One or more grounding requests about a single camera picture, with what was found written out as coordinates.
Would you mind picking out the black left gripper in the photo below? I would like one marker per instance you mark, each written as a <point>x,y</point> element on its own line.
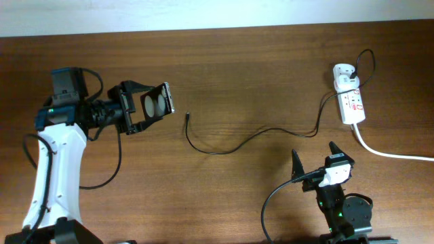
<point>123,93</point>

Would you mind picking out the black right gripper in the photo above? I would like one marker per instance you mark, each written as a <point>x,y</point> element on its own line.
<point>298,169</point>

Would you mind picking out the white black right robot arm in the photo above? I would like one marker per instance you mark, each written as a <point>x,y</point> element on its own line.
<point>348,215</point>

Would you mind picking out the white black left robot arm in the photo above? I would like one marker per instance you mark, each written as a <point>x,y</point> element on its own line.
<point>63,131</point>

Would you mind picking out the white USB charger adapter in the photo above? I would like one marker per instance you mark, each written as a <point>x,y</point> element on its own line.
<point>342,78</point>

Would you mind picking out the white power strip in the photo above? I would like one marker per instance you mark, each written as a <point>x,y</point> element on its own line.
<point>351,106</point>

